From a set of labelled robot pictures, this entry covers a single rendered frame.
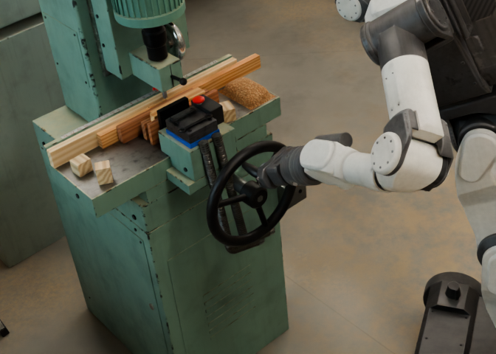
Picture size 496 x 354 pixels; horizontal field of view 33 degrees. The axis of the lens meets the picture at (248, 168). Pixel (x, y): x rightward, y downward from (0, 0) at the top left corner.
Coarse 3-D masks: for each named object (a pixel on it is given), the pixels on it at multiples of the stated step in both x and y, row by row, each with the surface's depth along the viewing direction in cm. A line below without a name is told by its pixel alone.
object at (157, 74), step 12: (144, 48) 216; (132, 60) 215; (144, 60) 210; (168, 60) 209; (180, 60) 210; (144, 72) 213; (156, 72) 207; (168, 72) 209; (180, 72) 211; (156, 84) 210; (168, 84) 210
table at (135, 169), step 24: (240, 120) 216; (264, 120) 223; (120, 144) 211; (144, 144) 210; (120, 168) 203; (144, 168) 202; (168, 168) 207; (72, 192) 203; (96, 192) 196; (120, 192) 199; (192, 192) 202; (96, 216) 197
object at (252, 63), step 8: (256, 56) 233; (240, 64) 230; (248, 64) 232; (256, 64) 234; (224, 72) 228; (232, 72) 229; (240, 72) 231; (248, 72) 233; (208, 80) 225; (216, 80) 227; (224, 80) 229; (208, 88) 226; (216, 88) 228; (112, 128) 210; (104, 136) 209; (112, 136) 211; (104, 144) 210; (112, 144) 212
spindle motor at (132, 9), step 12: (120, 0) 194; (132, 0) 193; (144, 0) 192; (156, 0) 193; (168, 0) 195; (180, 0) 199; (120, 12) 197; (132, 12) 194; (144, 12) 194; (156, 12) 195; (168, 12) 196; (180, 12) 199; (132, 24) 196; (144, 24) 195; (156, 24) 196
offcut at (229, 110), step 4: (228, 100) 217; (224, 104) 215; (228, 104) 215; (224, 108) 214; (228, 108) 214; (232, 108) 213; (224, 112) 213; (228, 112) 213; (232, 112) 214; (224, 116) 214; (228, 116) 214; (232, 116) 214; (224, 120) 214; (228, 120) 215; (232, 120) 215
